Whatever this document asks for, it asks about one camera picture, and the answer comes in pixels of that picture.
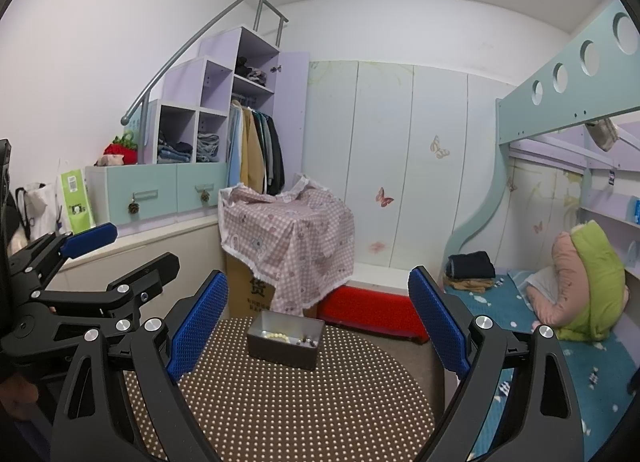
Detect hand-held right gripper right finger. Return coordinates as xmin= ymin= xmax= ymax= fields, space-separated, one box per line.
xmin=407 ymin=266 xmax=587 ymax=462

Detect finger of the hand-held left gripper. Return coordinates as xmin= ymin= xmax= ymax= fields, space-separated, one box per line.
xmin=29 ymin=252 xmax=181 ymax=323
xmin=7 ymin=222 xmax=119 ymax=293

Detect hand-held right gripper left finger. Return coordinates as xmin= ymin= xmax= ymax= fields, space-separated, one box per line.
xmin=50 ymin=269 xmax=231 ymax=462

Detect dark brown storage box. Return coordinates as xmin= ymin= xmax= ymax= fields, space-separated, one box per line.
xmin=246 ymin=310 xmax=326 ymax=371

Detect person's left hand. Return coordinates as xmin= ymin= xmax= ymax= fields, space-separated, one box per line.
xmin=0 ymin=372 xmax=41 ymax=423

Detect white low cabinet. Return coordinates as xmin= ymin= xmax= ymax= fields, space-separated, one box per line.
xmin=47 ymin=214 xmax=231 ymax=323

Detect green paper package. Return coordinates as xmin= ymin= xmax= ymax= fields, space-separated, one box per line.
xmin=61 ymin=169 xmax=97 ymax=235

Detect tan folded clothes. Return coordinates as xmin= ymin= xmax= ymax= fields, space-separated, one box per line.
xmin=444 ymin=277 xmax=496 ymax=293

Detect white tote bag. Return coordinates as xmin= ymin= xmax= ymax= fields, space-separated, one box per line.
xmin=15 ymin=183 xmax=63 ymax=243

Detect cardboard box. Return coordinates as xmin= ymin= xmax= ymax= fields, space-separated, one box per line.
xmin=226 ymin=249 xmax=277 ymax=319

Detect dark folded clothes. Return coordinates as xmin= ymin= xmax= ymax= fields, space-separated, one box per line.
xmin=446 ymin=251 xmax=497 ymax=280

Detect red storage box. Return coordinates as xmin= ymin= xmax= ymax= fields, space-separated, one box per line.
xmin=316 ymin=286 xmax=431 ymax=343

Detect teal drawer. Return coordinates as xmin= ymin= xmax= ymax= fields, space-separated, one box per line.
xmin=85 ymin=164 xmax=178 ymax=227
xmin=176 ymin=162 xmax=230 ymax=215

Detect strawberry plush toy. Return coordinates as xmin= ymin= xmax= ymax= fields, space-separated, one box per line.
xmin=104 ymin=132 xmax=139 ymax=165

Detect white pillow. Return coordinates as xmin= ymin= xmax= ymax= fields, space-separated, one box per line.
xmin=520 ymin=267 xmax=561 ymax=303

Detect dark folded jeans stack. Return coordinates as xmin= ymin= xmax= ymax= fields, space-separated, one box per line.
xmin=157 ymin=141 xmax=194 ymax=163

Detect pink checkered cloth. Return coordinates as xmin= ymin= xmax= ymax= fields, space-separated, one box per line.
xmin=218 ymin=173 xmax=356 ymax=315

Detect blue bed sheet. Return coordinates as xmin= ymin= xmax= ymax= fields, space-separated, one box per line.
xmin=442 ymin=267 xmax=640 ymax=462

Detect round brown dotted table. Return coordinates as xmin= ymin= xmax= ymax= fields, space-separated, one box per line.
xmin=122 ymin=317 xmax=446 ymax=462

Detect light blue hanging shirt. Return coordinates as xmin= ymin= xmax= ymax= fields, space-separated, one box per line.
xmin=226 ymin=102 xmax=247 ymax=189

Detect tan hanging coat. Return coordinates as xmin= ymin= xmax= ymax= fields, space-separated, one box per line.
xmin=240 ymin=106 xmax=266 ymax=195

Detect green blanket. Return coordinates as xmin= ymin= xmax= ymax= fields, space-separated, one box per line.
xmin=557 ymin=220 xmax=629 ymax=343

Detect dark hanging jacket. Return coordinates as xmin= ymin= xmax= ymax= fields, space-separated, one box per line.
xmin=262 ymin=112 xmax=286 ymax=195

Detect purple stair shelf unit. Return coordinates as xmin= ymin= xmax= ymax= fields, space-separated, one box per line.
xmin=144 ymin=26 xmax=311 ymax=193

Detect grey metal handrail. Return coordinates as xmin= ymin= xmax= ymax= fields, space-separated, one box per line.
xmin=121 ymin=0 xmax=290 ymax=163

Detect clothes pile on shelf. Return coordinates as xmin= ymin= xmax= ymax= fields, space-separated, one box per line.
xmin=235 ymin=56 xmax=268 ymax=85

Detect grey hanging bag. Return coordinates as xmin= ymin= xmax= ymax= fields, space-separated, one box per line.
xmin=585 ymin=118 xmax=621 ymax=153

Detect teal bunk bed frame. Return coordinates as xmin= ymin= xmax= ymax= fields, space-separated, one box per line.
xmin=442 ymin=0 xmax=640 ymax=283

